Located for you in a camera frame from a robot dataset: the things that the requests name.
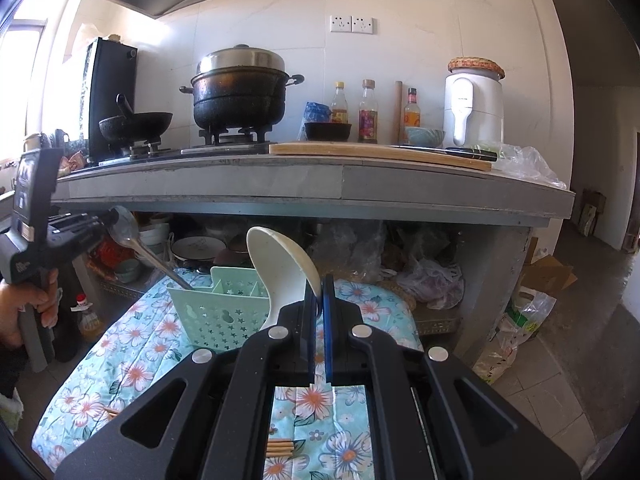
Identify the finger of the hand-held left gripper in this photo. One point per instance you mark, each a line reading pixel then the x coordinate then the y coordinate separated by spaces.
pixel 80 232

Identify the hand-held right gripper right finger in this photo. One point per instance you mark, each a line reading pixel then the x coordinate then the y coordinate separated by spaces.
pixel 328 330

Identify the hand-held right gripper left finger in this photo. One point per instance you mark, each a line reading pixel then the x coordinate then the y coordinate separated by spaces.
pixel 312 340

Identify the metal spoon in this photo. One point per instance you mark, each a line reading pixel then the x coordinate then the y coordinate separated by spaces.
pixel 122 227

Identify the white rice spoon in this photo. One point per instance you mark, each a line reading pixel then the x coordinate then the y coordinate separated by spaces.
pixel 280 260

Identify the green star-pattern utensil basket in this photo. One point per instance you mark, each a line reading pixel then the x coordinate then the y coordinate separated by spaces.
pixel 220 320

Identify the wooden chopstick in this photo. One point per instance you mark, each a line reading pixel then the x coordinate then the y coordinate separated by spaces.
pixel 280 455
pixel 280 446
pixel 280 441
pixel 280 450
pixel 112 411

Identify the person's left hand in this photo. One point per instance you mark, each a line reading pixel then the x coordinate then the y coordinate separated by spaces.
pixel 20 310

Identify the red snack packages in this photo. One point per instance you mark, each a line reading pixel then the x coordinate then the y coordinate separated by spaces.
pixel 107 255

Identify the small green bowl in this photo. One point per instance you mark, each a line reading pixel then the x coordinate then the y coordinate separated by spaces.
pixel 127 271

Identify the stack of white bowls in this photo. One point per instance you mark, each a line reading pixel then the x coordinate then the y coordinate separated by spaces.
pixel 152 235

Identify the cooking oil bottle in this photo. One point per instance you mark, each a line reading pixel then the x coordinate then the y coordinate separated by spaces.
pixel 87 322

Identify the window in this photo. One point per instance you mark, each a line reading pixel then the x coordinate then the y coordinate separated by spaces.
pixel 20 70

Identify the pale crumpled plastic bag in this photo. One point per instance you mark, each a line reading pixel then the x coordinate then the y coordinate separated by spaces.
pixel 435 282

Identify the black wok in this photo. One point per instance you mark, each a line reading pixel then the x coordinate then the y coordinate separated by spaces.
pixel 135 127

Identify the white plate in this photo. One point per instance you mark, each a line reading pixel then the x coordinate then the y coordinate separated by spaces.
pixel 197 247

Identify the floral turquoise blanket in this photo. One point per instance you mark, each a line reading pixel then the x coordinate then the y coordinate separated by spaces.
pixel 125 350

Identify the black glossy panel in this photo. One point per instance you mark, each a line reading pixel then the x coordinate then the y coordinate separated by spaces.
pixel 110 75

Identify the gas stove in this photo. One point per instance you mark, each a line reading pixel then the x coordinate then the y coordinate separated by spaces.
pixel 225 149

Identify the wooden cutting board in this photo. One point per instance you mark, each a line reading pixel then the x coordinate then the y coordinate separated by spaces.
pixel 350 151

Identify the white green plastic bag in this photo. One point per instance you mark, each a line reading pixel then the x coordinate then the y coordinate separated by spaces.
pixel 520 330

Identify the black bowl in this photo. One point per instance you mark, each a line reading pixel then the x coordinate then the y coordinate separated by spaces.
pixel 327 131

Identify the black steamer pot steel lid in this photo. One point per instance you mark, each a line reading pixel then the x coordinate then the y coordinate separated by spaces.
pixel 235 95

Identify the purple label sauce bottle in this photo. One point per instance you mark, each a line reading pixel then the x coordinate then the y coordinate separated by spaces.
pixel 368 120

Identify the pale green bowl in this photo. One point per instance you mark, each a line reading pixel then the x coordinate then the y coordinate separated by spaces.
pixel 425 136

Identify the blue plastic bag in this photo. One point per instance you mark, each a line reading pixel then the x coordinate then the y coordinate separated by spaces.
pixel 315 110

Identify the amber sauce bottle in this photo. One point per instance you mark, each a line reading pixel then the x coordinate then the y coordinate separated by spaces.
pixel 340 107

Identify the cardboard box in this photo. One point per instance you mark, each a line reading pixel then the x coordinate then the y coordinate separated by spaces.
pixel 547 272

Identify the wooden rolling pin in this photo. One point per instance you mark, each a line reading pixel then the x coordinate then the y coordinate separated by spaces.
pixel 397 110

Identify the red label sauce bottle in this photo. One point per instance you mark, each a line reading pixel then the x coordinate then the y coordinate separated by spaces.
pixel 411 112

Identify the clear plastic bag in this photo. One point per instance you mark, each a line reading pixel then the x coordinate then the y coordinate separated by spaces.
pixel 530 165

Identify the white jar with woven lid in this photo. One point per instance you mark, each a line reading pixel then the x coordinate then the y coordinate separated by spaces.
pixel 480 110

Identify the woven straw mat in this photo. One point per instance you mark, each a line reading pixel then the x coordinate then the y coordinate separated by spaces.
pixel 475 66

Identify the white wall socket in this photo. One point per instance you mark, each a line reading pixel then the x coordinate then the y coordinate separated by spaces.
pixel 362 25
pixel 340 24

